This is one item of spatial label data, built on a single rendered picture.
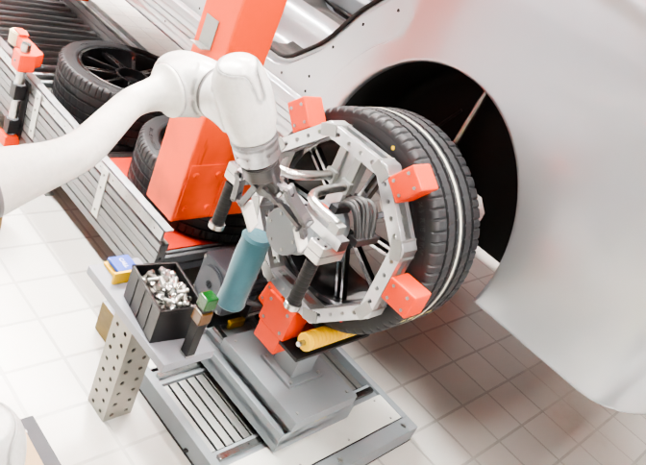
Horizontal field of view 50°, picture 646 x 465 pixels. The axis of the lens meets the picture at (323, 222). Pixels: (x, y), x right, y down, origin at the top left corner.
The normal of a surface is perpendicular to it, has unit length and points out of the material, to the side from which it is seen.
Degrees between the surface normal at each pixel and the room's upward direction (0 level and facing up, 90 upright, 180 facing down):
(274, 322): 90
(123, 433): 0
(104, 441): 0
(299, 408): 0
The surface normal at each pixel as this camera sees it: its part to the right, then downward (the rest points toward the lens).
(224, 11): -0.68, 0.11
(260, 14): 0.64, 0.58
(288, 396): 0.37, -0.81
